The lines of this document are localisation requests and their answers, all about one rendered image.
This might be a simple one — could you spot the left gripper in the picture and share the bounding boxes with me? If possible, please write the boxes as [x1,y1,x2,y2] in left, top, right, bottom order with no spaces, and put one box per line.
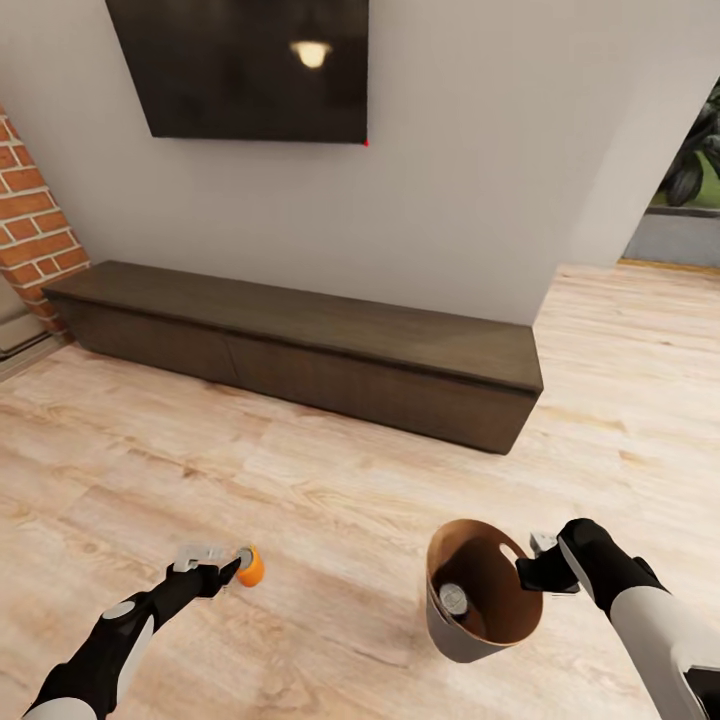
[162,558,241,615]

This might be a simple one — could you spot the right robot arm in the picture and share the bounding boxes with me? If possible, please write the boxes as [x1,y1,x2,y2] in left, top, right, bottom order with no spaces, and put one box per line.
[515,521,720,720]

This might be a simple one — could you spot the can of soda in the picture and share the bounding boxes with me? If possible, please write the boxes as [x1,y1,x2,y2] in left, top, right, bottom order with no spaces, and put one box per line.
[437,582,469,625]
[232,546,265,587]

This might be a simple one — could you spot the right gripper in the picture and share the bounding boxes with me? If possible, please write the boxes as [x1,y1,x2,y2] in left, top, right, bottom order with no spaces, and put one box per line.
[515,551,582,594]

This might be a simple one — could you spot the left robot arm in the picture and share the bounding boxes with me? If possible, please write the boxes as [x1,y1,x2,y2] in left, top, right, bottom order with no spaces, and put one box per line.
[20,544,241,720]

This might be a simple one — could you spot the trash can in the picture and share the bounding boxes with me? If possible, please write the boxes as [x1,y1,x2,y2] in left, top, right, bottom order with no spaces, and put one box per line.
[426,518,544,664]

